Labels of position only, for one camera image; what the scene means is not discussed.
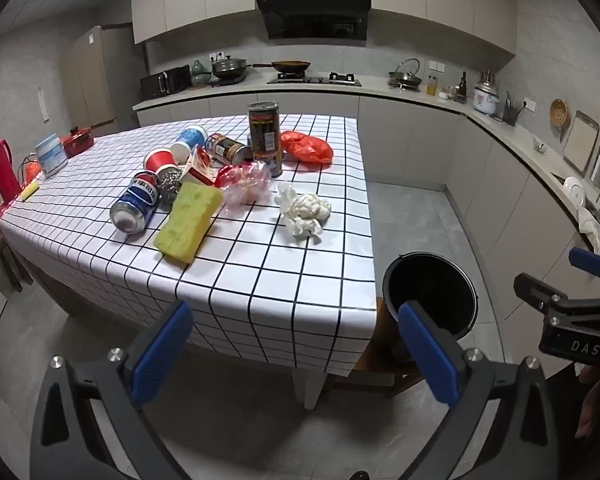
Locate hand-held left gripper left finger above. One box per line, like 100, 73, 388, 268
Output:
29, 301, 196, 480

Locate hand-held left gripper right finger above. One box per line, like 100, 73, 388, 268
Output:
397, 301, 576, 480

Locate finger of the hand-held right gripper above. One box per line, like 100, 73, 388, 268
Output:
513, 272, 572, 322
568, 247, 600, 281

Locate black trash bin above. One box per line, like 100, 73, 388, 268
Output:
381, 251, 479, 366

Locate large yellow sponge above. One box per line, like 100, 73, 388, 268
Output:
153, 181, 224, 264

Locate blue soda can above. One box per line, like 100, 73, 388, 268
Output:
109, 171, 161, 236

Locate steel wool scourer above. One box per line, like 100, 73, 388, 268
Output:
156, 164, 183, 206

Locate clear plastic bag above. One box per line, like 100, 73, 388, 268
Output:
215, 160, 272, 211

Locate red white carton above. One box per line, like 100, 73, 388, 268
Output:
179, 147, 217, 188

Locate white tissue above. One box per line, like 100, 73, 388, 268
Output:
274, 181, 332, 239

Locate red paper cup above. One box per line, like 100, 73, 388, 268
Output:
143, 147, 178, 176

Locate small yellow labelled can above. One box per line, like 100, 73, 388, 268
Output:
205, 133, 253, 166

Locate blue white paper cup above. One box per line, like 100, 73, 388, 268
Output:
170, 125, 209, 165

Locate red plastic bag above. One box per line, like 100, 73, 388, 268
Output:
280, 130, 334, 165

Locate tall dark labelled can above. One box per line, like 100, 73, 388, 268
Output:
247, 101, 284, 178

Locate person's right hand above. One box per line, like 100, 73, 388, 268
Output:
576, 364, 600, 442

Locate white plate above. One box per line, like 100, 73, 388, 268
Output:
562, 176, 587, 208

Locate white black checked tablecloth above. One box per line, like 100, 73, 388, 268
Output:
0, 112, 379, 377

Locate grey cutting board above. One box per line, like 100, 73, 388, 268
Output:
561, 110, 600, 173

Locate round bamboo tray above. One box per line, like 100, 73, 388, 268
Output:
550, 99, 570, 131

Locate dark utensil holder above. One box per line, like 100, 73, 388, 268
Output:
500, 92, 521, 127

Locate dark wooden chair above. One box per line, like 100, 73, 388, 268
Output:
0, 230, 33, 293

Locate white rice cooker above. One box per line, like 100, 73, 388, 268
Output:
473, 72, 501, 115

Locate small red pot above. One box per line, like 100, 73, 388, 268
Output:
61, 127, 96, 158

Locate red thermos jug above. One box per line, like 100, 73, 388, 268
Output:
0, 132, 22, 203

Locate steel kettle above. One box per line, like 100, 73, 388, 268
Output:
387, 57, 423, 92

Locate black microwave oven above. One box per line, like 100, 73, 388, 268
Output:
140, 64, 193, 102

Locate green ceramic pot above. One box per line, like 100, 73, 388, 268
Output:
190, 59, 212, 87

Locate beige refrigerator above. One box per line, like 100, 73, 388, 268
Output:
60, 25, 118, 133

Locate black gas stove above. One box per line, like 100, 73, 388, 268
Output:
266, 72, 362, 87

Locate grey lidded wok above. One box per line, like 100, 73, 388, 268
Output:
211, 56, 253, 81

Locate black range hood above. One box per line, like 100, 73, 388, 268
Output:
255, 0, 372, 41

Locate beige upper cabinets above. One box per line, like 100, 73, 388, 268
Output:
130, 0, 518, 56

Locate long-handled frying pan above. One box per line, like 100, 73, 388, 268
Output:
252, 60, 312, 74

